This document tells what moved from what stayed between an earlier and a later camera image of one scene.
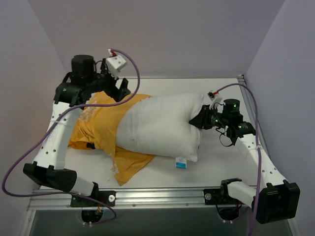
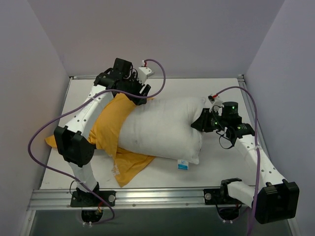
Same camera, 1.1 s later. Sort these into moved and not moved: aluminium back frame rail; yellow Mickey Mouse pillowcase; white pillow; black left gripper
Moved: black left gripper
Not moved: white pillow; aluminium back frame rail; yellow Mickey Mouse pillowcase
